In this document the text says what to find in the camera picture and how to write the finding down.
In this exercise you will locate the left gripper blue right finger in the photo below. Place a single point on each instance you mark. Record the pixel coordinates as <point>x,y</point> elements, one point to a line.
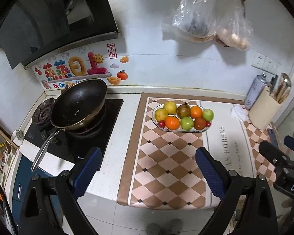
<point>213,172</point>

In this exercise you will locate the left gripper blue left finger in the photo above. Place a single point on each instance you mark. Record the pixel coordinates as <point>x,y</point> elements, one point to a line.
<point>84,171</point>

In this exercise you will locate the dark red-orange fruit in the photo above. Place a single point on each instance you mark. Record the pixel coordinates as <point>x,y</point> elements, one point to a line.
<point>199,123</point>

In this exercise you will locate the green apple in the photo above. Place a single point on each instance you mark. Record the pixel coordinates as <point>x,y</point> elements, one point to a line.
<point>187,123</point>
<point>208,114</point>

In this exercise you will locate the orange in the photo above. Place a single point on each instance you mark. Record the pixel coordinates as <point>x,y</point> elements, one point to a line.
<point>196,112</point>
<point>172,123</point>

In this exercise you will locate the brown pear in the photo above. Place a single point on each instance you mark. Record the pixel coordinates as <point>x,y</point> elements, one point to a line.
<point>183,111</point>

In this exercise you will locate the yellow lemon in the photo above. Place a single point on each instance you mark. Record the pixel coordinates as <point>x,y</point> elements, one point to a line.
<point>170,107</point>
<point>160,114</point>

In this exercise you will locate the checkered printed table mat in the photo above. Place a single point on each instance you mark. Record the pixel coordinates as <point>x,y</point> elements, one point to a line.
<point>160,171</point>

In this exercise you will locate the oval floral ceramic plate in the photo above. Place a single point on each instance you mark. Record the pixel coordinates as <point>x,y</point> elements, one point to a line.
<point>180,130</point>

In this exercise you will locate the black gas stove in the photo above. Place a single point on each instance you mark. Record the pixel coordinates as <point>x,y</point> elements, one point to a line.
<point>73,146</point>

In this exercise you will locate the white crumpled tissue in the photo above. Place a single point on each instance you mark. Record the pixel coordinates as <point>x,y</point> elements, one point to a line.
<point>239,112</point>

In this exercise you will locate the black wok pan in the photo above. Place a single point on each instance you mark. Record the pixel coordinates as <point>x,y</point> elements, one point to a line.
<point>75,108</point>

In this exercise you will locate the cream utensil holder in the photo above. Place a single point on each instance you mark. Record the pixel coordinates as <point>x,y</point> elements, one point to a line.
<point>263,110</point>

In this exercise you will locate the white cup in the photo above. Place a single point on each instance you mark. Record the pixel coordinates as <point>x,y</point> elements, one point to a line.
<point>17,137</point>

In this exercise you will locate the bundle of wooden chopsticks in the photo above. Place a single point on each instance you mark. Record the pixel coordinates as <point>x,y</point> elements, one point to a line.
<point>274,90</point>

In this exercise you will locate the metal ladle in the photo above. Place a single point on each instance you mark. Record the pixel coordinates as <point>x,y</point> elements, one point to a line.
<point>285,83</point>

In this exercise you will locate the silver gas canister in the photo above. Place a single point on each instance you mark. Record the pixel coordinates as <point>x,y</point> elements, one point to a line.
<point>256,87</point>

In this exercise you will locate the plastic bag with eggs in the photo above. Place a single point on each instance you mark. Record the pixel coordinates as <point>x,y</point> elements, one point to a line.
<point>233,29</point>

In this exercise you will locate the plastic bag with dark contents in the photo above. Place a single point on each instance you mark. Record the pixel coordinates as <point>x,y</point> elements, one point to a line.
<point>192,20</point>

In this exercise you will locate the black range hood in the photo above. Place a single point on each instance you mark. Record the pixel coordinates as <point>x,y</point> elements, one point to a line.
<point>31,29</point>

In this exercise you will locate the white wall socket strip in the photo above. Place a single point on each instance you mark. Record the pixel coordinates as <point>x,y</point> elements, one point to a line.
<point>265,63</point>

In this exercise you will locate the colourful wall sticker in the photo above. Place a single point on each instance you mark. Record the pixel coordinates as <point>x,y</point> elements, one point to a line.
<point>70,67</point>

